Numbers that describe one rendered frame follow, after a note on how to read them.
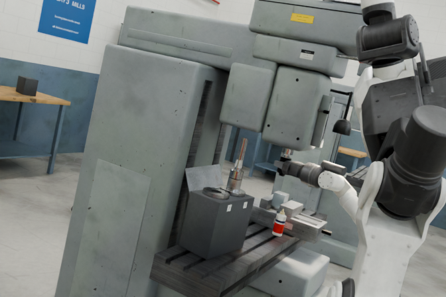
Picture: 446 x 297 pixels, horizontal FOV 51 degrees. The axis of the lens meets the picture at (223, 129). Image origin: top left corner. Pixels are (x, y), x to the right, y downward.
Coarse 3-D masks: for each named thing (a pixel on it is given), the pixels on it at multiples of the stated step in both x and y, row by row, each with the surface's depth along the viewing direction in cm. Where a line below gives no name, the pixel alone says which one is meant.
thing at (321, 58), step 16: (256, 48) 185; (272, 48) 182; (288, 48) 179; (304, 48) 176; (320, 48) 174; (336, 48) 172; (288, 64) 180; (304, 64) 176; (320, 64) 174; (336, 64) 177
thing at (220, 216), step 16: (192, 192) 148; (208, 192) 146; (224, 192) 151; (240, 192) 156; (192, 208) 148; (208, 208) 144; (224, 208) 145; (240, 208) 154; (192, 224) 147; (208, 224) 144; (224, 224) 148; (240, 224) 156; (192, 240) 147; (208, 240) 144; (224, 240) 150; (240, 240) 159; (208, 256) 144
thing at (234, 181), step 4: (232, 176) 156; (236, 176) 156; (240, 176) 156; (228, 180) 157; (232, 180) 156; (236, 180) 156; (240, 180) 156; (228, 184) 157; (232, 184) 156; (236, 184) 156; (240, 184) 157; (228, 188) 157; (232, 188) 156; (236, 188) 156
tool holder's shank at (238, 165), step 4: (244, 140) 155; (240, 144) 156; (244, 144) 156; (240, 148) 156; (244, 148) 156; (240, 152) 156; (244, 152) 156; (240, 156) 156; (236, 160) 157; (240, 160) 156; (236, 164) 156; (240, 164) 156; (236, 168) 157; (240, 168) 157
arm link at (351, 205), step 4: (356, 196) 170; (348, 200) 168; (352, 200) 168; (356, 200) 168; (344, 204) 169; (348, 204) 168; (352, 204) 167; (356, 204) 167; (344, 208) 170; (348, 208) 168; (352, 208) 167; (356, 208) 166; (348, 212) 168; (352, 212) 167; (352, 216) 167
